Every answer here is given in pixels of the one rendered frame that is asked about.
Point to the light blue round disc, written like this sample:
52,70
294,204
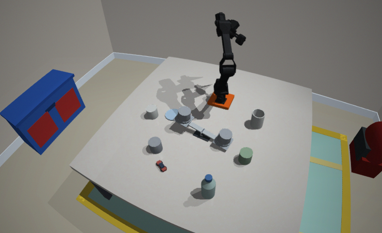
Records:
170,114

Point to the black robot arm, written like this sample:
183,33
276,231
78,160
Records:
226,71

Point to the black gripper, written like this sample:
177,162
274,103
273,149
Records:
240,39

